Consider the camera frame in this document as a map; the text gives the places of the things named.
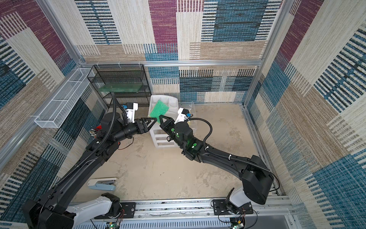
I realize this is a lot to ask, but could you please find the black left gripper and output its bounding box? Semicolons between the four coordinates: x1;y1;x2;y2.
113;118;157;145

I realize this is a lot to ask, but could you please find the green sponge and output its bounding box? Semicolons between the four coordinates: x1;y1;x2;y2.
149;100;169;123

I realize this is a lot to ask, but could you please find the white plastic drawer organizer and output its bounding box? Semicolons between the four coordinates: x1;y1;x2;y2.
147;94;184;149

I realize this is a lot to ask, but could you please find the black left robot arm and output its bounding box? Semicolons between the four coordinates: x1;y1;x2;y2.
22;112;157;229

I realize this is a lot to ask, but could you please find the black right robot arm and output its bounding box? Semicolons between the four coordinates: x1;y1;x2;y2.
159;115;275;211

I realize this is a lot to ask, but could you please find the green board on shelf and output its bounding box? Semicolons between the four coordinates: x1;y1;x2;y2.
98;83;143;93

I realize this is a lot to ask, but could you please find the red pen cup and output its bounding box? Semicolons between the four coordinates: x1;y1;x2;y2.
93;125;102;134

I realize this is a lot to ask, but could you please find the light blue stapler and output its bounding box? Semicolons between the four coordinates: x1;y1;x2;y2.
87;177;117;191

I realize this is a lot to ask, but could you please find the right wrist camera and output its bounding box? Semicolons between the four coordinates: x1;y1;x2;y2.
174;108;192;124

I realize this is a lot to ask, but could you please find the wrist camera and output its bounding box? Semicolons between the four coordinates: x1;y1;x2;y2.
123;102;138;123
174;108;192;124

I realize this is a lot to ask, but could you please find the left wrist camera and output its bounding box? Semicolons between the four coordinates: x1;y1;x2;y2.
123;102;138;123

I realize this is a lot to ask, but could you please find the black wire mesh shelf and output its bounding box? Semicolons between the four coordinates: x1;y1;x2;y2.
87;64;152;108

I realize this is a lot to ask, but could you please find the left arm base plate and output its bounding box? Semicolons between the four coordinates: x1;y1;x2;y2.
93;202;136;220

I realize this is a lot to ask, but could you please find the white wire mesh basket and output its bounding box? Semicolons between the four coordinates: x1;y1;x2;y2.
34;68;90;128

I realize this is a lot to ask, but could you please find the aluminium front rail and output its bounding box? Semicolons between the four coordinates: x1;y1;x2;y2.
75;196;301;229

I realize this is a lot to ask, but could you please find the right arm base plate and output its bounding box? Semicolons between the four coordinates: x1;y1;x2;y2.
210;199;254;216

